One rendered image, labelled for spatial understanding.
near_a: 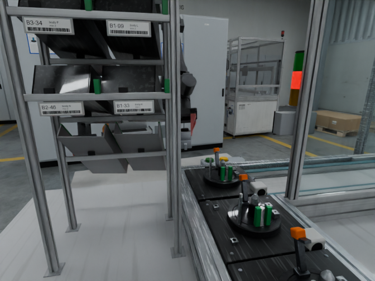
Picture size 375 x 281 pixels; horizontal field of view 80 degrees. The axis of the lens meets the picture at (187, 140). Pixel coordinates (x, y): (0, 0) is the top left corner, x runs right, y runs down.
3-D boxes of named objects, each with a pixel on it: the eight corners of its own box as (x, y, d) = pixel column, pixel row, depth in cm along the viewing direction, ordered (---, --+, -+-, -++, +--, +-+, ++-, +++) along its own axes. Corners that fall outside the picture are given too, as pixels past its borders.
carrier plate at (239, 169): (184, 173, 95) (184, 169, 94) (238, 169, 99) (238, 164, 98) (198, 204, 72) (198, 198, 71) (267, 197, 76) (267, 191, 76)
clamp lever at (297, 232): (293, 268, 43) (289, 227, 43) (303, 266, 43) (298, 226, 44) (307, 277, 39) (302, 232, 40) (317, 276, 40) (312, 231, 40)
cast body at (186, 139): (180, 145, 88) (178, 127, 87) (191, 144, 88) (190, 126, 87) (179, 150, 80) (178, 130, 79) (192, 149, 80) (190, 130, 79)
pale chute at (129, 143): (133, 170, 89) (134, 160, 91) (166, 170, 89) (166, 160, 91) (113, 134, 64) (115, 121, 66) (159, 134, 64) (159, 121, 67)
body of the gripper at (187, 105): (197, 111, 84) (196, 95, 87) (169, 113, 84) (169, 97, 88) (197, 120, 90) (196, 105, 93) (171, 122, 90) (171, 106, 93)
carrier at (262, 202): (199, 207, 71) (200, 170, 67) (269, 199, 75) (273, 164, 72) (226, 270, 48) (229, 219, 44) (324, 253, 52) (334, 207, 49)
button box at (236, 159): (200, 170, 110) (200, 158, 108) (240, 167, 114) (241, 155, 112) (203, 176, 104) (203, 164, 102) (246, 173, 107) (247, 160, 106)
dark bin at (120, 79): (129, 121, 81) (129, 102, 83) (165, 121, 82) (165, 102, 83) (100, 94, 54) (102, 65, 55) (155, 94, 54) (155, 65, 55)
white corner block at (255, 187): (248, 192, 80) (249, 182, 79) (260, 190, 81) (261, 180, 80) (254, 199, 75) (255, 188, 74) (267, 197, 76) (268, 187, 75)
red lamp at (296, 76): (287, 88, 70) (289, 71, 68) (301, 87, 71) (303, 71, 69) (297, 88, 65) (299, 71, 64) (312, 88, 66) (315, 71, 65)
